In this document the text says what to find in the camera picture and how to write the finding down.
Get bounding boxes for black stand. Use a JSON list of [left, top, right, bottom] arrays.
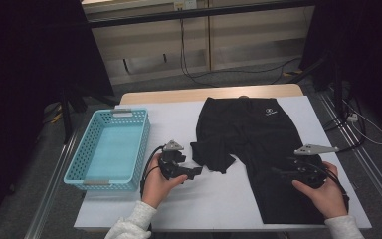
[[289, 56, 346, 118]]

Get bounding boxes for white wall socket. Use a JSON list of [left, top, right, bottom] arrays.
[[173, 0, 198, 10]]

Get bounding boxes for black curtain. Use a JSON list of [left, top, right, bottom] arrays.
[[299, 0, 382, 140], [0, 0, 115, 230]]

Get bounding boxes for person's left hand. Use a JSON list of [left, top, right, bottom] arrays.
[[141, 152, 189, 210]]

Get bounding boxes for left hand-held gripper cable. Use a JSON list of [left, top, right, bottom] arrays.
[[139, 144, 165, 200]]

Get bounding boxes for black horizontal bar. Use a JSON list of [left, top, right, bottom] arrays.
[[88, 0, 316, 29]]

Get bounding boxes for black floor cable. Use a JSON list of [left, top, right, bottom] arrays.
[[188, 57, 302, 81]]

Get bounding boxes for black hanging cable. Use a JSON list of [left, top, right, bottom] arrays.
[[178, 18, 220, 89]]

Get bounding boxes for black stand legs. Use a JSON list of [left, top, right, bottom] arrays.
[[59, 84, 120, 145]]

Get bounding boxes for white cable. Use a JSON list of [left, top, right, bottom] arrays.
[[342, 99, 382, 146]]

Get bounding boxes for metal floor rail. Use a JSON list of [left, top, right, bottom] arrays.
[[24, 132, 78, 239], [317, 93, 382, 217]]

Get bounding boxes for bundle of black cables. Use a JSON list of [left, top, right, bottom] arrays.
[[322, 99, 367, 153]]

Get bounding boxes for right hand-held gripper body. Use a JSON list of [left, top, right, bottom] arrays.
[[289, 143, 340, 190]]

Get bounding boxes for person's right hand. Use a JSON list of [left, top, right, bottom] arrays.
[[291, 161, 349, 220]]

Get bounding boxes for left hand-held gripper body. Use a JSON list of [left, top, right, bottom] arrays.
[[157, 139, 190, 181]]

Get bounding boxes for black shorts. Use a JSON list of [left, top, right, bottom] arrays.
[[189, 96, 327, 225]]

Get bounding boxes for hand-held gripper cable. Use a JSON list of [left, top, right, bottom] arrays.
[[139, 144, 165, 200], [311, 162, 351, 213]]

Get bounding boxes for light blue plastic basket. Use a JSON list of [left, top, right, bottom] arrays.
[[63, 108, 151, 193]]

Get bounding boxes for white table mat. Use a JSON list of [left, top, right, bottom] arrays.
[[74, 95, 372, 231]]

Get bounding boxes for right hand-held gripper cable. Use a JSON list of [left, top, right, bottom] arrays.
[[311, 162, 351, 213]]

